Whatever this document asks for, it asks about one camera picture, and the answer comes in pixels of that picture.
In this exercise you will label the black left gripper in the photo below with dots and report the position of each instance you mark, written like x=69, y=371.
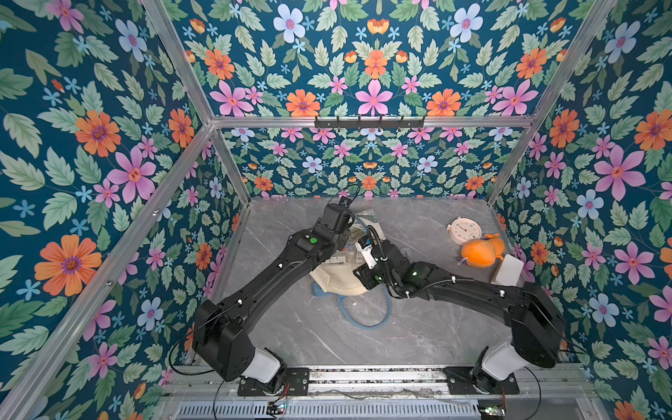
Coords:
x=343, y=238

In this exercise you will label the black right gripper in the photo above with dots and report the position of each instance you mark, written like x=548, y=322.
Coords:
x=375, y=244

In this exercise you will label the cream canvas tote bag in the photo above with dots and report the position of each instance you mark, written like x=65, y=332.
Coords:
x=338, y=279

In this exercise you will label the clear compass set case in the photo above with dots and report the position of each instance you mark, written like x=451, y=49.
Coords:
x=346, y=259

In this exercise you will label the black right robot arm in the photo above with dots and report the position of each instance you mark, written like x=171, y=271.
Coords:
x=536, y=324

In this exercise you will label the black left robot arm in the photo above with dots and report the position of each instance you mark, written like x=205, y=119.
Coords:
x=221, y=333

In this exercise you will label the pink round alarm clock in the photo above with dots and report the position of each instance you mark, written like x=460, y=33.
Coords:
x=463, y=230

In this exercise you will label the orange plush toy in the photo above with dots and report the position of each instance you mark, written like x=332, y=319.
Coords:
x=483, y=253

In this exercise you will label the white rectangular box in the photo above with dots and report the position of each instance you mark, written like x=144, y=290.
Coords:
x=509, y=271

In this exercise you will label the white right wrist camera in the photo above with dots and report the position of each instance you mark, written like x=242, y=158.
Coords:
x=365, y=248

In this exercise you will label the black hook rail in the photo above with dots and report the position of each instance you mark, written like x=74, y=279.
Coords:
x=355, y=123

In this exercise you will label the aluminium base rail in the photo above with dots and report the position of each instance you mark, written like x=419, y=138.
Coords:
x=385, y=382

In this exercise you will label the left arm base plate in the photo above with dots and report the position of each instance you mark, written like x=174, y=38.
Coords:
x=292, y=382

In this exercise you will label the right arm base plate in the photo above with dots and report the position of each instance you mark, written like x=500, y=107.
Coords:
x=462, y=380

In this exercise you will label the white slotted cable duct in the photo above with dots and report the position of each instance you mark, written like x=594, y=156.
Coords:
x=330, y=409

